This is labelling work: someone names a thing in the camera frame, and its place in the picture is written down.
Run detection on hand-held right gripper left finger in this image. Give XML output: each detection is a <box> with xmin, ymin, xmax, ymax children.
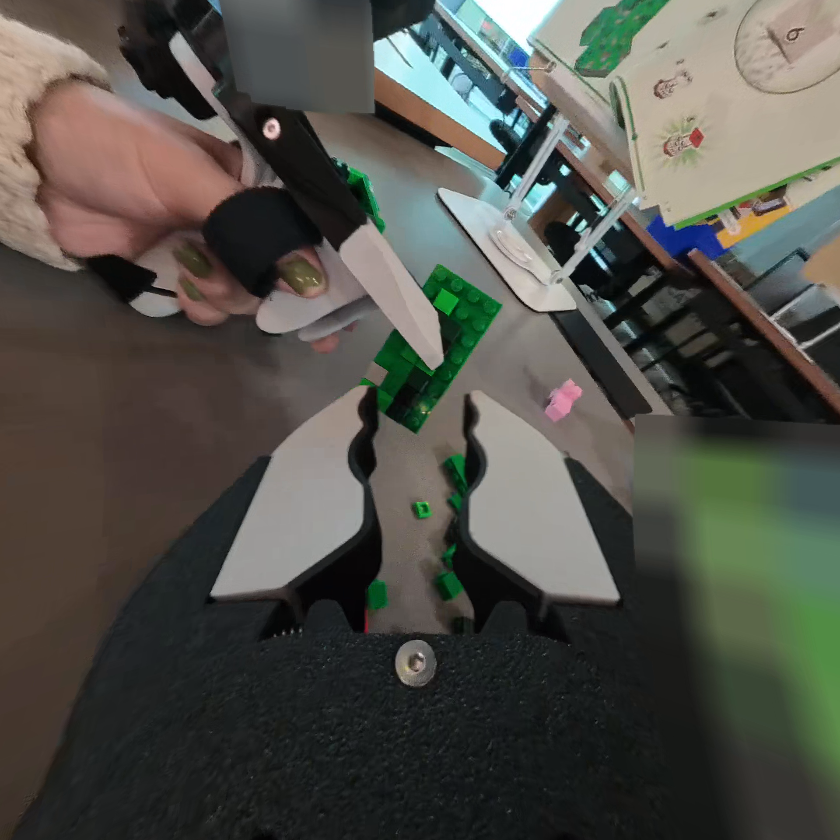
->
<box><xmin>209</xmin><ymin>386</ymin><xmax>383</xmax><ymax>603</ymax></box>

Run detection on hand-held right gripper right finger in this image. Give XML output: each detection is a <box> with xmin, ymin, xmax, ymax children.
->
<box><xmin>457</xmin><ymin>392</ymin><xmax>622</xmax><ymax>606</ymax></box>

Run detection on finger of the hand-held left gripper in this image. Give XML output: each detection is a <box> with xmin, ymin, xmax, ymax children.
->
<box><xmin>340</xmin><ymin>220</ymin><xmax>446</xmax><ymax>371</ymax></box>

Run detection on green tiled lego plate assembly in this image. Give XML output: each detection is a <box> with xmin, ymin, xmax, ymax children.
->
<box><xmin>360</xmin><ymin>264</ymin><xmax>503</xmax><ymax>433</ymax></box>

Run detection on small green lego pieces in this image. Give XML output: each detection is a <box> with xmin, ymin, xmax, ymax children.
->
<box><xmin>365</xmin><ymin>453</ymin><xmax>475</xmax><ymax>636</ymax></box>

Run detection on pink lego pig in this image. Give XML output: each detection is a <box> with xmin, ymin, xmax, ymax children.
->
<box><xmin>545</xmin><ymin>379</ymin><xmax>584</xmax><ymax>422</ymax></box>

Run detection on lego instruction booklet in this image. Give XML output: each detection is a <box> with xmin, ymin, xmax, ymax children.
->
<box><xmin>528</xmin><ymin>0</ymin><xmax>840</xmax><ymax>227</ymax></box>

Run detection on person's left hand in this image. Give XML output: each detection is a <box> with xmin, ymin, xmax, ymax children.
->
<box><xmin>33</xmin><ymin>88</ymin><xmax>361</xmax><ymax>353</ymax></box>

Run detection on tan rounded board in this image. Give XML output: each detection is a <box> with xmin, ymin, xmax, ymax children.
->
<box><xmin>804</xmin><ymin>236</ymin><xmax>840</xmax><ymax>290</ymax></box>

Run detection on green lego wall panel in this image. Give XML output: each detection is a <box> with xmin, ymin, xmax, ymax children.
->
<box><xmin>331</xmin><ymin>156</ymin><xmax>386</xmax><ymax>232</ymax></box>

